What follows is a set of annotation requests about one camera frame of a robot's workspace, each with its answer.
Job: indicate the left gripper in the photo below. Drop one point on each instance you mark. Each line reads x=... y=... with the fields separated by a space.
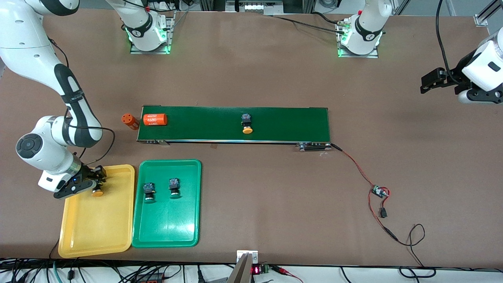
x=458 y=73

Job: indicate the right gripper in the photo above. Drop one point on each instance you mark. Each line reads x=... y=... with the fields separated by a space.
x=87 y=173

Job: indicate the yellow pushbutton with red mark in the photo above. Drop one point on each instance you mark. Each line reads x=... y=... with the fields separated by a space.
x=97 y=193

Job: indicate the orange cylinder printed 4680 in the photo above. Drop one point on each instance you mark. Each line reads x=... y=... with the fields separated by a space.
x=130 y=122
x=155 y=119

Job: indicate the green pushbutton with red mark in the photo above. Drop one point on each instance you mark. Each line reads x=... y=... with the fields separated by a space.
x=174 y=186

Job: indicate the yellow pushbutton with green mark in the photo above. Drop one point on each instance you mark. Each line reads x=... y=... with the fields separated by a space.
x=247 y=124

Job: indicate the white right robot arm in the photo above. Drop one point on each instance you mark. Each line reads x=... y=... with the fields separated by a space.
x=31 y=51

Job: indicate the yellow plastic tray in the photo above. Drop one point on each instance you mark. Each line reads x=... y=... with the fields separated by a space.
x=96 y=224

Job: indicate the green plastic tray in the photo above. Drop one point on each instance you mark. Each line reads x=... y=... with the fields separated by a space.
x=167 y=224

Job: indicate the small black circuit board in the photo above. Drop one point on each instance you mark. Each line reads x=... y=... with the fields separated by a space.
x=379 y=191

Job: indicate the short lead with black connector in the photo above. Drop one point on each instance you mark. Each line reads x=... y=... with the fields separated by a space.
x=383 y=213

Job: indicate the green conveyor belt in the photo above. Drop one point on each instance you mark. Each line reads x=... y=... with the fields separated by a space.
x=294 y=124

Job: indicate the red digit display module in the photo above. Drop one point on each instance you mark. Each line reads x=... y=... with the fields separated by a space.
x=256 y=270

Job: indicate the silver lit equipment box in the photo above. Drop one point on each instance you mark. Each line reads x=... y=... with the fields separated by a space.
x=253 y=6

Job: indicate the red clip lead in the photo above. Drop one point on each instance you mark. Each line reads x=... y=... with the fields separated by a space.
x=285 y=270

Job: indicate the aluminium frame profile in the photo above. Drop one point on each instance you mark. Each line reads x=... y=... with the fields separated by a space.
x=487 y=13

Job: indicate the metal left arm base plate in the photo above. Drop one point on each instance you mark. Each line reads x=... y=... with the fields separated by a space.
x=357 y=56

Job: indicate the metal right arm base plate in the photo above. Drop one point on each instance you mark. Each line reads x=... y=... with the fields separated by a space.
x=149 y=52

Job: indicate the grey metal camera mount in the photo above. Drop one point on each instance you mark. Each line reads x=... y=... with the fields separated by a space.
x=241 y=271

